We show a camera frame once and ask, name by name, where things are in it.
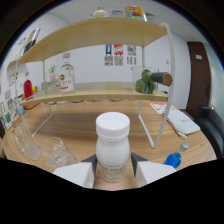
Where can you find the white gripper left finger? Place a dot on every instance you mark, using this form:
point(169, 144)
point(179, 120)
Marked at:
point(78, 173)

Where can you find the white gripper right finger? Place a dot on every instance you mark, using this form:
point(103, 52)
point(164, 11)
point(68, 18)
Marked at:
point(151, 170)

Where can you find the blue liquid bottle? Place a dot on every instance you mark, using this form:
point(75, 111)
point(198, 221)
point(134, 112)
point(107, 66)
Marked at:
point(173, 159)

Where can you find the white milk bottle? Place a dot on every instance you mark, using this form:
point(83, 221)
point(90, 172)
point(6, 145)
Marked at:
point(112, 146)

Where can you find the small clear bottle orange cap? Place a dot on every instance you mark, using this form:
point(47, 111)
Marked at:
point(14, 135)

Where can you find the clear glass with ice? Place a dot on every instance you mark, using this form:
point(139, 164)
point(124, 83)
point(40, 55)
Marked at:
point(59, 155)

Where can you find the white pouch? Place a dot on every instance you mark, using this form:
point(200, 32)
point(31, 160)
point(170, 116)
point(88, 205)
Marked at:
point(183, 123)

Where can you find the orange patterned paper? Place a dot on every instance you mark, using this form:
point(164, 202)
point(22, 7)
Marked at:
point(158, 107)

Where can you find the black armchair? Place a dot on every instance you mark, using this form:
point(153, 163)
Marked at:
point(210, 130)

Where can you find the pale blue bottle white cap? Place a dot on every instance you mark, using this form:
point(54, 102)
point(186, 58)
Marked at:
point(20, 110)

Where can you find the glass of green limes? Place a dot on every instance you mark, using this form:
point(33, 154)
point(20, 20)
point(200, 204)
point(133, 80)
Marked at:
point(143, 85)

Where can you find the black kettle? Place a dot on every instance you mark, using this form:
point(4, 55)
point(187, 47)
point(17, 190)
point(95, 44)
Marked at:
point(2, 128)

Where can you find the dark muddler wooden end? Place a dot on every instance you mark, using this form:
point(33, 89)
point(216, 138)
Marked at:
point(162, 78)

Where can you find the red liquid bottle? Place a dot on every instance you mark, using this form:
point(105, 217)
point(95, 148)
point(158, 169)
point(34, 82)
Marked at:
point(28, 88)

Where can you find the brown door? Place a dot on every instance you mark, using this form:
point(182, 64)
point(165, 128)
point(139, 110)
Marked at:
point(200, 80)

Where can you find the two-tier wooden shelf rack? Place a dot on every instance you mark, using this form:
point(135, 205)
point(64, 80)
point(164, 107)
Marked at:
point(93, 33)

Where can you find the large black yellow can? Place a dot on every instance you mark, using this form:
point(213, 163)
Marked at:
point(31, 40)

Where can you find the yellow snack bag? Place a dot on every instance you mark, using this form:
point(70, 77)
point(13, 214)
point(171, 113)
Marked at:
point(135, 12)

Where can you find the ceiling light fixture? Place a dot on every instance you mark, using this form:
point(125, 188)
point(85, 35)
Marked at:
point(117, 13)

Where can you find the clear bottle green cap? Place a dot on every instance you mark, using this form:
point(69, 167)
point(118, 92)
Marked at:
point(100, 13)

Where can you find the colourful wall poster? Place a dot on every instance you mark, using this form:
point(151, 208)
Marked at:
point(131, 55)

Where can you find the red wall poster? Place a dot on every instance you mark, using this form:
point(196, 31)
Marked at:
point(118, 55)

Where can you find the blue wall poster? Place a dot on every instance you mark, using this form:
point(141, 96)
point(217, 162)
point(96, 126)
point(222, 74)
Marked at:
point(109, 55)

